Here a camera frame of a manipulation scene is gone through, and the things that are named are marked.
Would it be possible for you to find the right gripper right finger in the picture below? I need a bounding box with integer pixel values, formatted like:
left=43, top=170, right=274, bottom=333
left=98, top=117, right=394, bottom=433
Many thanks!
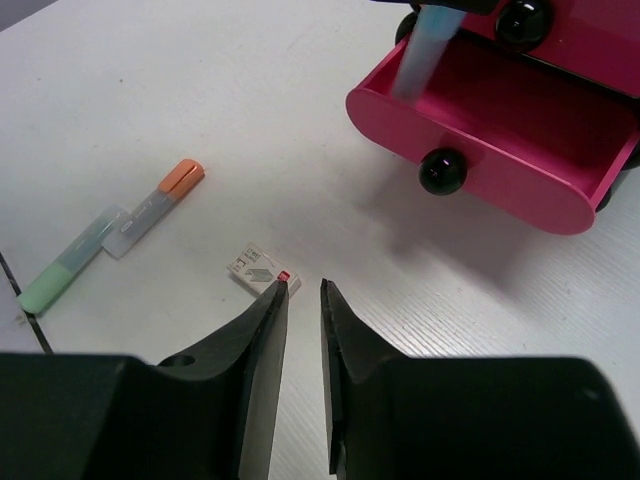
left=320, top=280, right=639, bottom=479

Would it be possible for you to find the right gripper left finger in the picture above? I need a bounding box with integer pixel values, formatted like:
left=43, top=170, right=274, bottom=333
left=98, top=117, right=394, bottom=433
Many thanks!
left=1, top=281, right=289, bottom=479

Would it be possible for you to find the pink drawer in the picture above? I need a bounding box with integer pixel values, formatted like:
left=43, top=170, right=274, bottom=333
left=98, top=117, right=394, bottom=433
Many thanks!
left=463, top=0, right=639, bottom=98
left=346, top=36, right=639, bottom=235
left=594, top=154, right=640, bottom=214

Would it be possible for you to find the light blue glue stick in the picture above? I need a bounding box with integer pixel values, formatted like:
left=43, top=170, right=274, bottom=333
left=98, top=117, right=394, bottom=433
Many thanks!
left=391, top=5, right=466, bottom=104

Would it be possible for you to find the green highlighter pen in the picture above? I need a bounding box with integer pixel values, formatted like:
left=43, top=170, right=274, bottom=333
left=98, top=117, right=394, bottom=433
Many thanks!
left=17, top=205, right=127, bottom=315

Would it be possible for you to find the white staples box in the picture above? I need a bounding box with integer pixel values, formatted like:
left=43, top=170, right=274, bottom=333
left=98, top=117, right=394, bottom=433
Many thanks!
left=227, top=243, right=302, bottom=295

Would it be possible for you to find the orange cap highlighter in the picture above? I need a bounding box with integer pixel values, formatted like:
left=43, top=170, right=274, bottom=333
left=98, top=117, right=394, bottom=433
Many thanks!
left=103, top=159, right=205, bottom=259

